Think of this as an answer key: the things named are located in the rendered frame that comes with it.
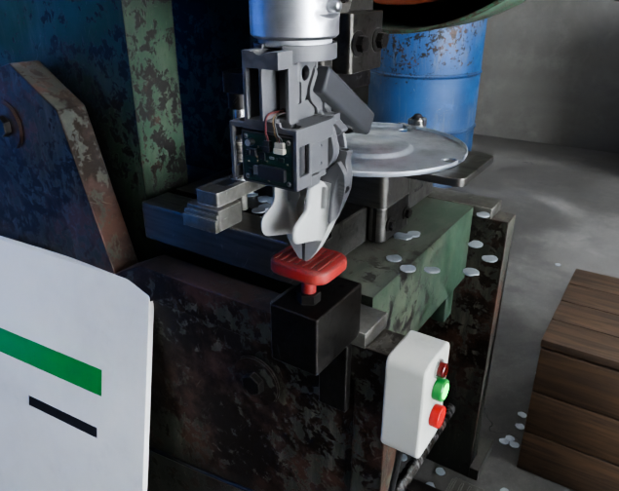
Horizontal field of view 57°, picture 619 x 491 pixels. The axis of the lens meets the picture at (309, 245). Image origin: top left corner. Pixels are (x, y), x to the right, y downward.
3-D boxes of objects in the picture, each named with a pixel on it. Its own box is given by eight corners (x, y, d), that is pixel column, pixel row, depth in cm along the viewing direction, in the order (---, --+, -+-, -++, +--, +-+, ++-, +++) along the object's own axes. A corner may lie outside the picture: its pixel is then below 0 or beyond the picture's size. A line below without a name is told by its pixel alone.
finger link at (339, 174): (300, 216, 57) (299, 130, 53) (310, 210, 58) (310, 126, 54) (341, 227, 54) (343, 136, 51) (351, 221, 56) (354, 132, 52)
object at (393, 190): (484, 235, 91) (496, 151, 85) (452, 269, 80) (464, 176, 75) (347, 204, 103) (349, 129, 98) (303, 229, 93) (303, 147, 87)
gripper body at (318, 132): (230, 184, 52) (221, 44, 47) (285, 161, 59) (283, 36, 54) (300, 201, 48) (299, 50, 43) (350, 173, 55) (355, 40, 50)
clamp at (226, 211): (288, 198, 90) (287, 132, 86) (215, 234, 78) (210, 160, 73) (257, 191, 93) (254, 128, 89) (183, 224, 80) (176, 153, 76)
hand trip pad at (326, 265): (350, 315, 63) (352, 252, 60) (321, 341, 59) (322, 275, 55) (297, 297, 67) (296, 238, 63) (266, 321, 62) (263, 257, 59)
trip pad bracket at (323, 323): (357, 410, 73) (363, 273, 65) (316, 458, 66) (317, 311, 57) (317, 393, 76) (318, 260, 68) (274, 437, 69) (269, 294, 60)
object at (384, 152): (237, 156, 85) (237, 150, 85) (337, 119, 107) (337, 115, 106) (420, 192, 70) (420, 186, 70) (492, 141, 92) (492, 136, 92)
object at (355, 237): (433, 192, 110) (436, 162, 108) (301, 288, 76) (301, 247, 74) (302, 167, 125) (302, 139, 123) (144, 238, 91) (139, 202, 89)
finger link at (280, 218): (252, 269, 57) (248, 180, 53) (287, 247, 61) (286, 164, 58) (278, 277, 55) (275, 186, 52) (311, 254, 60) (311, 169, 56)
